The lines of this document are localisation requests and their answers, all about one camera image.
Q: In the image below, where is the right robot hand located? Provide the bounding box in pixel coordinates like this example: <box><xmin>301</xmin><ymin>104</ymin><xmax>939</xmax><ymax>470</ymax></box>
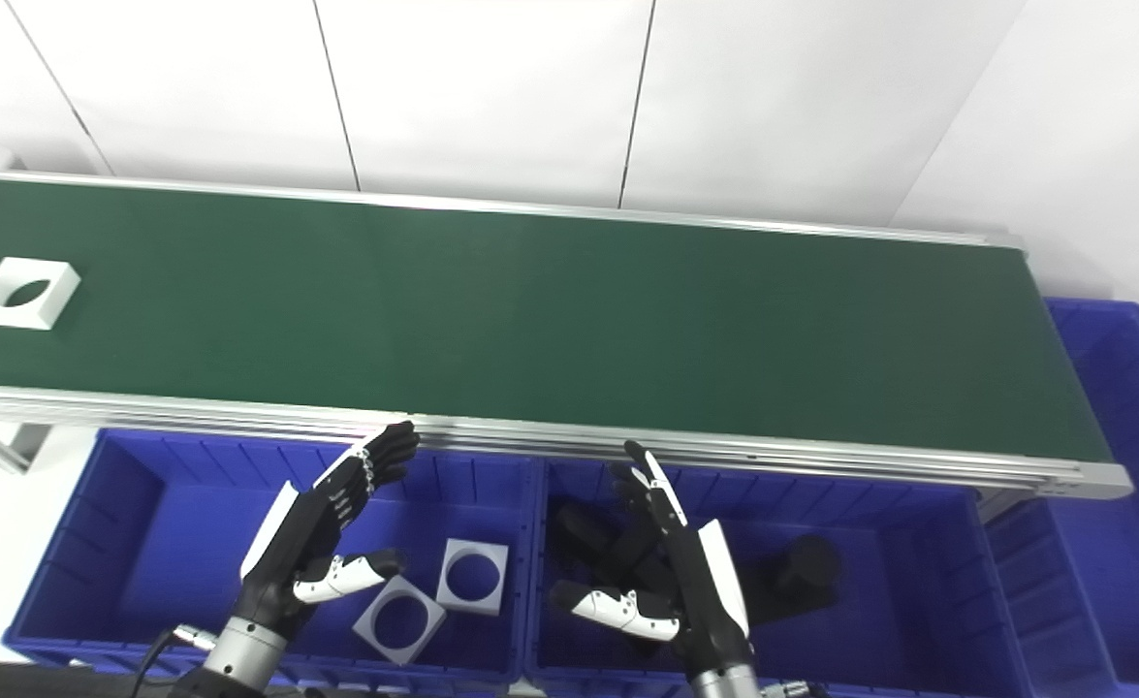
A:
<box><xmin>547</xmin><ymin>440</ymin><xmax>757</xmax><ymax>676</ymax></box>

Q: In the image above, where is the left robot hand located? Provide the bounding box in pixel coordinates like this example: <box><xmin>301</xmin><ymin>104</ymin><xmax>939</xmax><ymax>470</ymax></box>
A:
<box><xmin>237</xmin><ymin>420</ymin><xmax>423</xmax><ymax>641</ymax></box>

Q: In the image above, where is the blue plastic bin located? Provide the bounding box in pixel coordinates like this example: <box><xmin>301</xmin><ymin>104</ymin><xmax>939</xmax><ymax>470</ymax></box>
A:
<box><xmin>2</xmin><ymin>427</ymin><xmax>543</xmax><ymax>691</ymax></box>
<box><xmin>984</xmin><ymin>298</ymin><xmax>1139</xmax><ymax>698</ymax></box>
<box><xmin>525</xmin><ymin>456</ymin><xmax>1037</xmax><ymax>698</ymax></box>

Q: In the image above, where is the green conveyor belt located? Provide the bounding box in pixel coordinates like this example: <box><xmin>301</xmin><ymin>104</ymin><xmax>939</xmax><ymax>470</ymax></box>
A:
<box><xmin>0</xmin><ymin>141</ymin><xmax>1134</xmax><ymax>501</ymax></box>
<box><xmin>0</xmin><ymin>177</ymin><xmax>1114</xmax><ymax>464</ymax></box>

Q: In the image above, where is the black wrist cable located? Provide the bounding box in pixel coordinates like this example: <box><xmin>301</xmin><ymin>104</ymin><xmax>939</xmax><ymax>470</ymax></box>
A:
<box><xmin>131</xmin><ymin>625</ymin><xmax>219</xmax><ymax>698</ymax></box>

